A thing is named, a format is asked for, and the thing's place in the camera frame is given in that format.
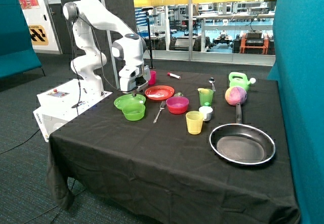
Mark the green toy watering can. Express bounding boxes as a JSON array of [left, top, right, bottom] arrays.
[[228, 72, 256, 91]]

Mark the pink plastic cup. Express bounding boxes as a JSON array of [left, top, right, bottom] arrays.
[[148, 70, 156, 85]]

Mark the silver metal fork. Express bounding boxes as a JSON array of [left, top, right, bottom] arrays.
[[153, 100, 166, 123]]

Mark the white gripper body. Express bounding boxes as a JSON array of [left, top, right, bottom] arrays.
[[118, 64, 151, 92]]

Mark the small white jar green lid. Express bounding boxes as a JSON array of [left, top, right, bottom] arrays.
[[199, 102, 213, 121]]

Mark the orange-red plastic bowl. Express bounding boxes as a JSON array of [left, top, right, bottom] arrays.
[[167, 104, 188, 114]]

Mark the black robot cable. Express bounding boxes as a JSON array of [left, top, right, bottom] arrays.
[[71, 16, 122, 108]]

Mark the silver metal spoon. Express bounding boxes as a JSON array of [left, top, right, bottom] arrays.
[[209, 77, 216, 92]]

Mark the white lab workbench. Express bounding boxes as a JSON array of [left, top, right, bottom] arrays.
[[196, 12, 274, 35]]

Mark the orange-red plastic plate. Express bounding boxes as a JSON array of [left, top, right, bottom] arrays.
[[145, 85, 175, 101]]

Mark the black floor cable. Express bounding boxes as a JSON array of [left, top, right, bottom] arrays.
[[0, 128, 41, 155]]

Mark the yellow black warning sign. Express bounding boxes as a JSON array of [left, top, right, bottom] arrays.
[[28, 25, 49, 46]]

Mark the red white marker pen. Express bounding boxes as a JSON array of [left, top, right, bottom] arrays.
[[167, 72, 181, 79]]

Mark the teal sofa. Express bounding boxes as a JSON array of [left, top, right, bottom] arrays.
[[0, 0, 42, 78]]

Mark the white robot control box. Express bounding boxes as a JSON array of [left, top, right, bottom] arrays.
[[33, 79, 111, 142]]

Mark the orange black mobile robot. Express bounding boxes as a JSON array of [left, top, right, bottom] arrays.
[[238, 30, 275, 55]]

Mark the multicolour plush ball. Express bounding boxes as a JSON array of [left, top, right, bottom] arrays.
[[225, 86, 247, 106]]

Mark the green transparent plastic cup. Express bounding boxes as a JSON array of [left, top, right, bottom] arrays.
[[199, 88, 214, 106]]

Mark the teal partition wall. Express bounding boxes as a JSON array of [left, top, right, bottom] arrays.
[[268, 0, 323, 223]]

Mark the green plastic plate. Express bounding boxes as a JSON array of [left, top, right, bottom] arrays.
[[114, 94, 146, 110]]

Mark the green plastic bowl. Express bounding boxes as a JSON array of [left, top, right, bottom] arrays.
[[122, 103, 146, 121]]

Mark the yellow plastic cup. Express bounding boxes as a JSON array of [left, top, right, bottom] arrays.
[[186, 111, 204, 135]]

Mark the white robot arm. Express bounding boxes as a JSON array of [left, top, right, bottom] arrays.
[[63, 0, 151, 97]]

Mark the green toy bell pepper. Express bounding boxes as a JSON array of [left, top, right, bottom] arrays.
[[174, 92, 183, 97]]

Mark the black frying pan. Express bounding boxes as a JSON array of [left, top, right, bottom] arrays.
[[209, 103, 276, 166]]

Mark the purple plastic bowl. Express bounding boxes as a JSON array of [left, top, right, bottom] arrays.
[[166, 96, 189, 108]]

